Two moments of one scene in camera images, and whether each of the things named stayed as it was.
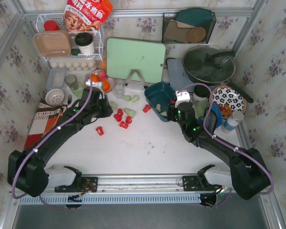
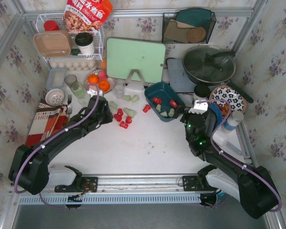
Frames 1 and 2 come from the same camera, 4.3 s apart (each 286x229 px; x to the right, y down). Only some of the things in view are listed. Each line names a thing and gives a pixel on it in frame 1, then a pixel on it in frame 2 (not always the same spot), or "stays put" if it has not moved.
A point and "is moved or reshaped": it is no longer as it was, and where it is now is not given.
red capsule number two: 99,130 is moved or reshaped
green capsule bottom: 158,108 stays put
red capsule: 123,124 stays put
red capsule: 118,118 stays put
